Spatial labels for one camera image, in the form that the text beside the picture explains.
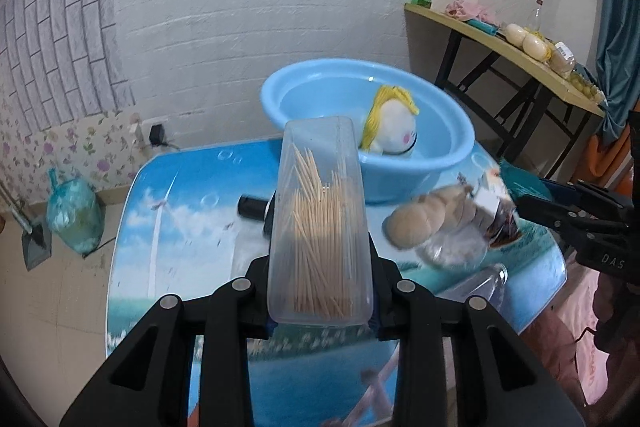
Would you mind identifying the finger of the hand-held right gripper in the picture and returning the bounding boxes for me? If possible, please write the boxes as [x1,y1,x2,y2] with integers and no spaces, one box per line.
[542,178,632,219]
[515,194,628,249]

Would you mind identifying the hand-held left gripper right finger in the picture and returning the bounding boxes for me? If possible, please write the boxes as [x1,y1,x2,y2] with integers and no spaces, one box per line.
[366,232,587,427]

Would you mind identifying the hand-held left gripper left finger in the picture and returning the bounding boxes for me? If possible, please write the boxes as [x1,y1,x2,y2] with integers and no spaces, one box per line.
[60,257,274,427]

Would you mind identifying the bagged bread rolls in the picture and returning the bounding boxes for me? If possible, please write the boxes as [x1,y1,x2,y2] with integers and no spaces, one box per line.
[382,162,551,269]

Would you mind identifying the black bottle with green label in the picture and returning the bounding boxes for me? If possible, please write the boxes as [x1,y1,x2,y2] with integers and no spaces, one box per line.
[237,193,277,238]

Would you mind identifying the clear toothpick box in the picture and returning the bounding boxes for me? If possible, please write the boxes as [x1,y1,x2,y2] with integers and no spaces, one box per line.
[267,117,375,326]

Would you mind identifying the light blue plastic basin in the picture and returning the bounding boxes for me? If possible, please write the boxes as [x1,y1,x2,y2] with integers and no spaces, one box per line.
[261,60,476,204]

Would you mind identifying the yellow-haired plush doll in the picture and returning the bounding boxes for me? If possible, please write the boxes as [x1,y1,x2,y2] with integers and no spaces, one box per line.
[359,85,420,156]

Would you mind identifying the scenic print desktop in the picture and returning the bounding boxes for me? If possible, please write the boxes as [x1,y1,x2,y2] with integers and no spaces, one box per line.
[105,139,568,427]

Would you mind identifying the orange cloth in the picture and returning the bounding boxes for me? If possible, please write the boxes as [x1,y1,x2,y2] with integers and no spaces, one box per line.
[570,126,634,208]

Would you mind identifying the clear plastic bottle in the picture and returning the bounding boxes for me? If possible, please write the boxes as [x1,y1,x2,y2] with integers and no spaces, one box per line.
[440,263,509,309]

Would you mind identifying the pink blanket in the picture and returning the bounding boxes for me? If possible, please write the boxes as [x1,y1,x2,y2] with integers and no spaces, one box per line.
[520,257,640,408]

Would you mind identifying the bagged brown snack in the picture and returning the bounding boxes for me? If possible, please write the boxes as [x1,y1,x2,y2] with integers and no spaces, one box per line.
[547,42,577,74]

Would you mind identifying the wooden folding table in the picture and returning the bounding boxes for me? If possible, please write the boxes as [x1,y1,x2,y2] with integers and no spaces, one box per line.
[404,2,607,178]

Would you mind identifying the bag of pale buns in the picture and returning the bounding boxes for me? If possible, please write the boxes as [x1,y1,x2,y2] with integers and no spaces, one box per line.
[502,23,552,60]

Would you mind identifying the teal curtain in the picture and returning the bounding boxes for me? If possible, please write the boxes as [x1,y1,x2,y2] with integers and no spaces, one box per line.
[595,0,640,144]

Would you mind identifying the clear bottle with red cap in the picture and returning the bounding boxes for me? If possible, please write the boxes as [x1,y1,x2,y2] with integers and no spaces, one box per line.
[525,0,546,32]

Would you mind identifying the teal case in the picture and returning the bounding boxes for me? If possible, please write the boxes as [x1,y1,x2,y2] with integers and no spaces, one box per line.
[467,18,501,37]

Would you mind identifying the green trash bag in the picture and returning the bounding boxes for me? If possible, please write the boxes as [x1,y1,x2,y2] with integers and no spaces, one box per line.
[46,168,105,257]

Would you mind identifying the pink cloth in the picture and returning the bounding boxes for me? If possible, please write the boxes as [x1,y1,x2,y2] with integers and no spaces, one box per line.
[445,0,499,22]

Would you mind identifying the grey dustpan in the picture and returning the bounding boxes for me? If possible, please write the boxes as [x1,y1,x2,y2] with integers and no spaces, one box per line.
[9,201,53,271]

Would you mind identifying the white wall socket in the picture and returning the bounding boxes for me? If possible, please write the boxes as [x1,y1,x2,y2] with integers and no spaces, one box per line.
[130,119,169,151]

